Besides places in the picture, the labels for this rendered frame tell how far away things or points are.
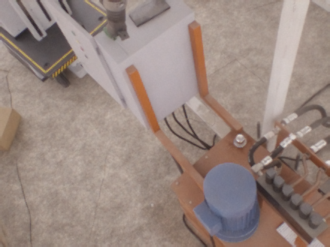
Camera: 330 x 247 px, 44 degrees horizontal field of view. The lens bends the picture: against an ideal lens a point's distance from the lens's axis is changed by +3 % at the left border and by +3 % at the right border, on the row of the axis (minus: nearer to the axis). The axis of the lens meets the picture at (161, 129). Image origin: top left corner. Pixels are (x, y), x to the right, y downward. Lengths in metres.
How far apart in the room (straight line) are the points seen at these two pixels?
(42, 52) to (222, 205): 2.05
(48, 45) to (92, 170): 1.01
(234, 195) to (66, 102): 1.99
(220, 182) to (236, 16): 2.07
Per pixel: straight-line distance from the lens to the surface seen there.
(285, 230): 1.99
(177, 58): 1.91
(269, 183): 1.74
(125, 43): 1.74
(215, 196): 1.58
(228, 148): 2.12
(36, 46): 3.26
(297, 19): 1.48
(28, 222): 2.97
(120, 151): 2.91
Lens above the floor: 2.54
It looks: 61 degrees down
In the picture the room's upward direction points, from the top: 21 degrees counter-clockwise
